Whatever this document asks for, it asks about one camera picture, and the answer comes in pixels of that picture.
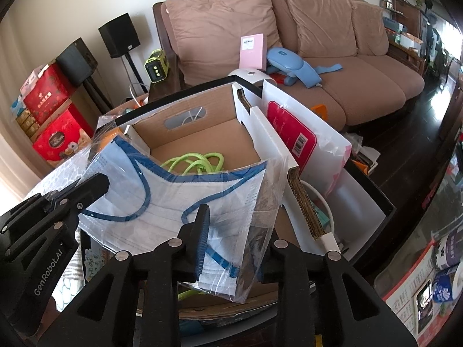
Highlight orange plastic basket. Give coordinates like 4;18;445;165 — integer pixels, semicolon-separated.
310;104;328;121

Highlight white dome lamp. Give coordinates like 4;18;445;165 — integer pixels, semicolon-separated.
228;68;277;87

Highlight black speaker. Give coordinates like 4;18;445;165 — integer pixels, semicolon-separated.
99;13;140;58
56;38;98;88

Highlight green braided usb cable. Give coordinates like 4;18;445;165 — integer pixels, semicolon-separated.
159;152;225;176

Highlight left black speaker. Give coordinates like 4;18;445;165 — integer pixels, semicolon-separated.
56;38;98;88

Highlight orange book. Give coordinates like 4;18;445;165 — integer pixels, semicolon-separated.
93;127;123;147

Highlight right sofa cushion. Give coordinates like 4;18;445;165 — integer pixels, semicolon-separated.
351;1;389;56

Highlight right black speaker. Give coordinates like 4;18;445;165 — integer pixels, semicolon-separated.
99;13;140;58

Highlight red chocolate gift box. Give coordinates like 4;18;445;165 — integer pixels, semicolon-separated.
32;104;93;168

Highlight red tea gift bag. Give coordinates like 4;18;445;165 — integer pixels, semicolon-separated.
20;62;76;125

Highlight left sofa cushion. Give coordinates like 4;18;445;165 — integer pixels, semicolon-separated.
164;0;282;86

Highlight brown fabric sofa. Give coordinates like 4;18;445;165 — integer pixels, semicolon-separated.
153;0;425;130

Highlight grey patterned fleece blanket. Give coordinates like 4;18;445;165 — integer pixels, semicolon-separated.
25;151;106;313

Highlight cardboard box tray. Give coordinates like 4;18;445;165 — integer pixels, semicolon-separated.
115;81;343;320

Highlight pink booklet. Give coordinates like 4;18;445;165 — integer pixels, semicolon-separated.
238;33;267;71

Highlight sofa cushion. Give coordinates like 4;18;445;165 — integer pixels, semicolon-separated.
164;0;282;86
287;0;357;58
351;1;389;56

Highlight middle sofa cushion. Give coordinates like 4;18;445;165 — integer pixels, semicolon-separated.
287;0;357;58

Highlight green portable speaker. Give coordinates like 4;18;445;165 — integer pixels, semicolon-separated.
144;49;170;84

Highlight face mask plastic bag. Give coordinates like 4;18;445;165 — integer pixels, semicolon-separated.
80;137;287;302

